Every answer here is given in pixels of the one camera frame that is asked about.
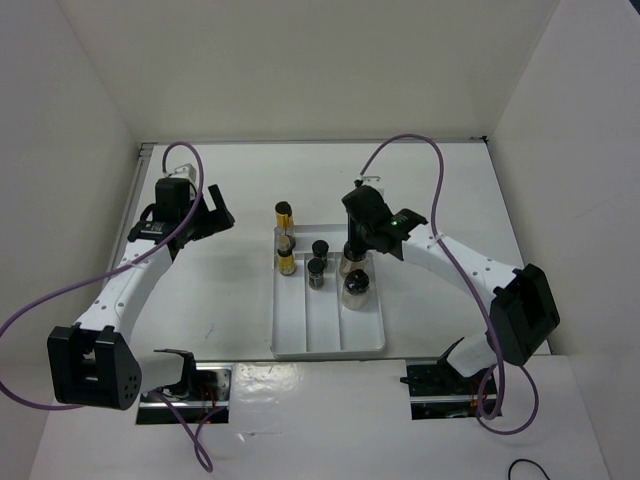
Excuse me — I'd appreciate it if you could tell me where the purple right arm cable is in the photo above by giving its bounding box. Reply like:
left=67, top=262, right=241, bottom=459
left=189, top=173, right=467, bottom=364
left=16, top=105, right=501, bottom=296
left=357, top=133, right=539, bottom=435

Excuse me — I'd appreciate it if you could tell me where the black top shaker white spice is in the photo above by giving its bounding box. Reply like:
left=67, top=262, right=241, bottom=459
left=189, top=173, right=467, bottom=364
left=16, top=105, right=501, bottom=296
left=342, top=269, right=370, bottom=311

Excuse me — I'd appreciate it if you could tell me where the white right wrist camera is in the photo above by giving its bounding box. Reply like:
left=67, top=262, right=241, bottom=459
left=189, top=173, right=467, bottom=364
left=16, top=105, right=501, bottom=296
left=354, top=175, right=385, bottom=195

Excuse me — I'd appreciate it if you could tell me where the aluminium table edge rail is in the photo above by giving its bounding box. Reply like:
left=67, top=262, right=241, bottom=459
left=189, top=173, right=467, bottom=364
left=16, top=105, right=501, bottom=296
left=79, top=142, right=151, bottom=364

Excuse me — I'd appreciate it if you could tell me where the black cable on floor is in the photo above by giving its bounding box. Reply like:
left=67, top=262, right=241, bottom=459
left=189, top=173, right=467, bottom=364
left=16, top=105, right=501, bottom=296
left=508, top=458, right=551, bottom=480

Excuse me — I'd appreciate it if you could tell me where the black cap spice jar front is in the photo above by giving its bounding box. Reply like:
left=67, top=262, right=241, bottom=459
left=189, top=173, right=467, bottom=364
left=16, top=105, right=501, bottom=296
left=307, top=258, right=326, bottom=290

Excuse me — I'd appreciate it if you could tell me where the yellow oil bottle tan cap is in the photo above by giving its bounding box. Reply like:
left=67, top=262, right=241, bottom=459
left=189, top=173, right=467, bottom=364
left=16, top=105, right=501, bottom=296
left=276, top=235, right=296, bottom=276

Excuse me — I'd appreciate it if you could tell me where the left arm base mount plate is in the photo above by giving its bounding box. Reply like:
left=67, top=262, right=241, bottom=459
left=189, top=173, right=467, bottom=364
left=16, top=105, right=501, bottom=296
left=136, top=362, right=233, bottom=425

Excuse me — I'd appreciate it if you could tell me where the black cap spice jar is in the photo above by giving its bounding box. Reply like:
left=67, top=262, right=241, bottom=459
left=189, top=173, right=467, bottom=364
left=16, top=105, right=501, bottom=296
left=307, top=258, right=326, bottom=290
left=312, top=239, right=329, bottom=266

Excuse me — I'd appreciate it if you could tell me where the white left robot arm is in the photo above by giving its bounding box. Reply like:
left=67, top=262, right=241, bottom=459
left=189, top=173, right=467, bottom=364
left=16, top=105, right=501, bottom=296
left=47, top=177, right=234, bottom=410

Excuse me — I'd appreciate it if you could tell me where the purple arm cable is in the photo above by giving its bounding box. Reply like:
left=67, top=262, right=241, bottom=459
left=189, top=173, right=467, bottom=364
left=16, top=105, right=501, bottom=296
left=357, top=133, right=539, bottom=435
left=0, top=142, right=215, bottom=474

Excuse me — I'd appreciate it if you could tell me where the gold capped glass grinder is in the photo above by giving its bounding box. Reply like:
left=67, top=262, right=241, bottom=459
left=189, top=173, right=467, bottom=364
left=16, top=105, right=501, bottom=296
left=275, top=201, right=296, bottom=248

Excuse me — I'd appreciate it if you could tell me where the white plastic organizer tray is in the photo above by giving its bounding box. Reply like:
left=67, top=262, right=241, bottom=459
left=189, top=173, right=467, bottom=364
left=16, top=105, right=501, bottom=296
left=271, top=224, right=386, bottom=360

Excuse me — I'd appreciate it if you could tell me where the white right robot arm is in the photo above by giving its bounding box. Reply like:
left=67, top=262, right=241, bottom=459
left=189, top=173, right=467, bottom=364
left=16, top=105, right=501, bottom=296
left=342, top=185, right=560, bottom=393

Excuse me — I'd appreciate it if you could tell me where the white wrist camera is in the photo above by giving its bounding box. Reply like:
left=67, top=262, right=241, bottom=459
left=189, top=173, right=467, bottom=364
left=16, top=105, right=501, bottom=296
left=168, top=163, right=198, bottom=184
left=354, top=175, right=385, bottom=195

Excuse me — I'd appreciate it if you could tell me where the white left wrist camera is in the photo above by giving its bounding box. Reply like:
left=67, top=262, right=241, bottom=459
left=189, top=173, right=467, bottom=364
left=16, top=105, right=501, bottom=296
left=168, top=163, right=198, bottom=184

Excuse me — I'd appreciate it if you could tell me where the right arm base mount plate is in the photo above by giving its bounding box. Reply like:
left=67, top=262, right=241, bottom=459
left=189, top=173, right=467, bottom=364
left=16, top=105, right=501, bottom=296
left=400, top=361, right=486, bottom=420

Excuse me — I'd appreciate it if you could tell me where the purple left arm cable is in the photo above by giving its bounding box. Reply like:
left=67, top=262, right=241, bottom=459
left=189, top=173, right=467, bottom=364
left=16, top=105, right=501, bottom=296
left=0, top=142, right=215, bottom=474

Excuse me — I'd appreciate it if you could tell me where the black top shaker brown spice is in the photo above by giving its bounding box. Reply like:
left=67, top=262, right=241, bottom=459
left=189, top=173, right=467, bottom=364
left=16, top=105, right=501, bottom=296
left=338, top=245, right=368, bottom=278

